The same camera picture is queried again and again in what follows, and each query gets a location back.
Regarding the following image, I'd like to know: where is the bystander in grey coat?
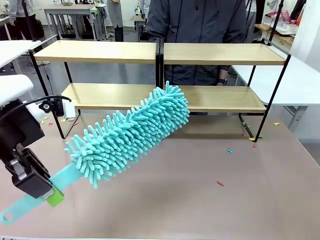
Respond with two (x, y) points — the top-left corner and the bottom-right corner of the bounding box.
(106, 0), (125, 43)

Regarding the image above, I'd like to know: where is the teal chenille duster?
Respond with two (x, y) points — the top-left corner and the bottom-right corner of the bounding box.
(0, 80), (191, 227)

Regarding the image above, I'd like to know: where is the bystander in grey skirt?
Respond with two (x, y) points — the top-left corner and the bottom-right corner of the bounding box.
(244, 0), (258, 43)

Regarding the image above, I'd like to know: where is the black backpack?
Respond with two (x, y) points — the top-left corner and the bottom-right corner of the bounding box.
(34, 18), (46, 38)

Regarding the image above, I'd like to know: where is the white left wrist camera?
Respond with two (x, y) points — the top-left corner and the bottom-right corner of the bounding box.
(38, 95), (76, 120)

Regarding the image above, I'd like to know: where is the grey workshop desk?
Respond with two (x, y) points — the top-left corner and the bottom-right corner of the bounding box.
(43, 3), (107, 41)

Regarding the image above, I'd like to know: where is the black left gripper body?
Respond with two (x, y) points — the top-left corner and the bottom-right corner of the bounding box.
(0, 98), (46, 163)

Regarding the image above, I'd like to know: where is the thin black floor cable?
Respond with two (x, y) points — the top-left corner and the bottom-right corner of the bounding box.
(43, 64), (55, 95)

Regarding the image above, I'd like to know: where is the thin black camera cable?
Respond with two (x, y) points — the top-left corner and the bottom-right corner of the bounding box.
(0, 96), (72, 123)

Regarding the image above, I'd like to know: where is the person in grey jacket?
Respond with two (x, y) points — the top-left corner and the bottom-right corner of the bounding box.
(144, 0), (248, 87)

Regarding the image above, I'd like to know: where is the white table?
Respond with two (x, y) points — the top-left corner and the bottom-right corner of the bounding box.
(0, 39), (42, 76)
(231, 53), (320, 133)

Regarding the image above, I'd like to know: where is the wooden shelf unit black frame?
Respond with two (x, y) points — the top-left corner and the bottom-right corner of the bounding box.
(28, 38), (161, 141)
(159, 38), (292, 143)

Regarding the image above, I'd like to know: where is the pink bag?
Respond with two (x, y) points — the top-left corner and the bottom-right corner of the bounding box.
(279, 9), (292, 23)

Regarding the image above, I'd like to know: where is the wooden desk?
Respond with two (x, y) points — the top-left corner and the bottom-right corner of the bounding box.
(254, 23), (297, 47)

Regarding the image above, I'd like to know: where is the white workshop desk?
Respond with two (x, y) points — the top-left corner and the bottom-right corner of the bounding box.
(0, 14), (12, 41)

